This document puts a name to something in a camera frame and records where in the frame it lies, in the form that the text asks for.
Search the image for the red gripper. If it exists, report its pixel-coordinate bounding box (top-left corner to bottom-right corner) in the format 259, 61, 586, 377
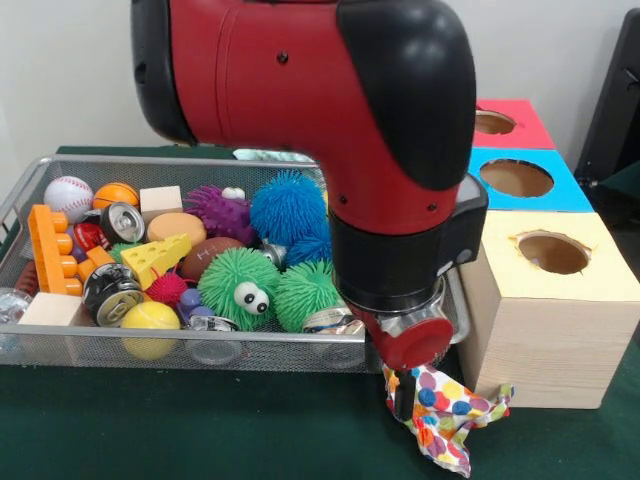
350, 290, 456, 422

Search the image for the white polka dot cloth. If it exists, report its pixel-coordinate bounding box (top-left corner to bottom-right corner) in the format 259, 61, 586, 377
383, 364, 516, 479

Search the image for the yellow toy cheese wedge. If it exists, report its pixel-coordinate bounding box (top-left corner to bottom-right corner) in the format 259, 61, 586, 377
120, 234, 193, 292

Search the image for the silver drink can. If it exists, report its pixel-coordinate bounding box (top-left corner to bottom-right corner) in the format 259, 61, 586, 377
82, 263, 144, 328

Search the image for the wooden box with three holes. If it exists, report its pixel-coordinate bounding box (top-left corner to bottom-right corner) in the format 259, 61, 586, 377
455, 97, 640, 409

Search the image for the clear mesh bin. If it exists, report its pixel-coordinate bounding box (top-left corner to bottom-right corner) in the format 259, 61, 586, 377
0, 155, 471, 374

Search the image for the green spiky ball with face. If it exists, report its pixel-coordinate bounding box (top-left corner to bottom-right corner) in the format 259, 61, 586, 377
198, 248, 283, 333

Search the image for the dark green tablecloth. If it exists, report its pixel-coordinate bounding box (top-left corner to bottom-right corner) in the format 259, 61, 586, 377
0, 145, 640, 480

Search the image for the blue spiky ball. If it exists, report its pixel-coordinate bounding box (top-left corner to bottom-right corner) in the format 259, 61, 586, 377
250, 170, 329, 246

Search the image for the purple spiky ball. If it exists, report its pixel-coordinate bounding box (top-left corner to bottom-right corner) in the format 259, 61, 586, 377
185, 186, 256, 246

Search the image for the yellow tennis ball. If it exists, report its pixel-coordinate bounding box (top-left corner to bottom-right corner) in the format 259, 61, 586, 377
120, 302, 182, 361

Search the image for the small orange basketball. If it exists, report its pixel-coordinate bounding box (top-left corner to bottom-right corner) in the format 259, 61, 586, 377
92, 183, 140, 211

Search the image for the black chair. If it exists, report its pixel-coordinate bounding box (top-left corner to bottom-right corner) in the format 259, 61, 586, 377
575, 10, 640, 201

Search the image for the orange toy building block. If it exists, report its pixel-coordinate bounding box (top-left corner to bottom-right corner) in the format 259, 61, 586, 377
27, 204, 81, 298

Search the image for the white baseball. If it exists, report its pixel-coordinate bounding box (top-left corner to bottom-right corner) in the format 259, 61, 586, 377
43, 177, 94, 223

